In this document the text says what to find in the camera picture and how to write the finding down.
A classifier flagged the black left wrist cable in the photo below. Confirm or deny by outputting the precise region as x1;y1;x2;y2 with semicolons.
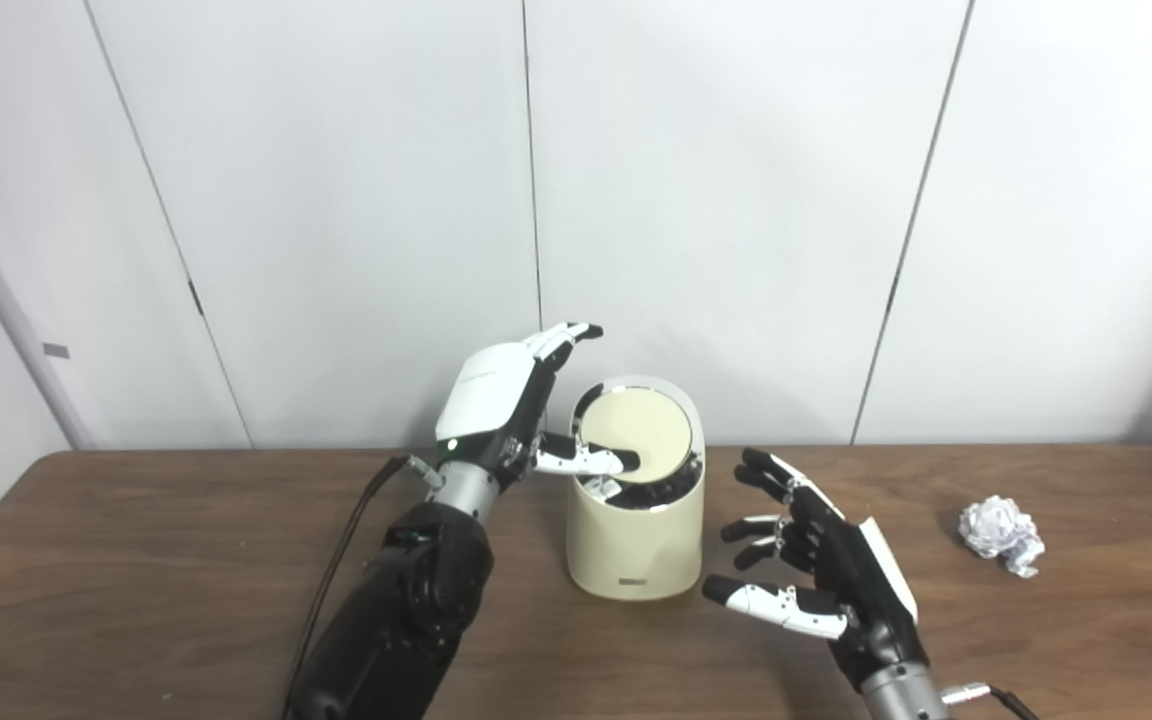
281;455;437;720

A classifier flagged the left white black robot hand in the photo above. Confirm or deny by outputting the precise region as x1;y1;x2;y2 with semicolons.
433;322;642;496

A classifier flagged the cream-colored round bin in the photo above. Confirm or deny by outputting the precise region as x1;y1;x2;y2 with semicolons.
565;376;707;602

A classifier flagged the cream round bin lid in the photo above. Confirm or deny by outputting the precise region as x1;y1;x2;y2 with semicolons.
576;386;694;483

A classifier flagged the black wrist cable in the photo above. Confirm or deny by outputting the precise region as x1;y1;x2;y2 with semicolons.
941;682;1042;720
281;455;437;720

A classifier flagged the white paper ball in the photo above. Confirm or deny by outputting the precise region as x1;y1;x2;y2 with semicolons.
959;496;1046;578

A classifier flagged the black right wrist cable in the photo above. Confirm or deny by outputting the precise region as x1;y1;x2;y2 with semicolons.
941;682;1042;720

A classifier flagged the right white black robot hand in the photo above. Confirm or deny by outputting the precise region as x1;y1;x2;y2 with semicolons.
702;448;932;691

